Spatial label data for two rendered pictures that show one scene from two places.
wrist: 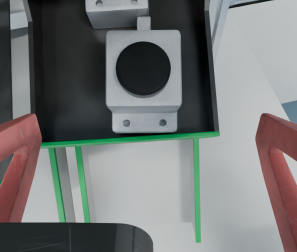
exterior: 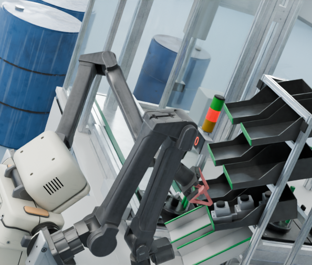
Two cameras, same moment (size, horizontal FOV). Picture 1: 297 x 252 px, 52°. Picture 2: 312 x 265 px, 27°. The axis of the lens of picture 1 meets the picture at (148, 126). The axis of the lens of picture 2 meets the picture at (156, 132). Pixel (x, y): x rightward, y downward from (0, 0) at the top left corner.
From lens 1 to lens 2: 210 cm
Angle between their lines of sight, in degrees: 65
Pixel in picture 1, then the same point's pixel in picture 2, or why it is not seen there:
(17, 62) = not seen: hidden behind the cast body
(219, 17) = (251, 243)
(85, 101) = not seen: hidden behind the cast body
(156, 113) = (215, 215)
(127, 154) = (209, 252)
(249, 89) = not seen: outside the picture
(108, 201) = (192, 255)
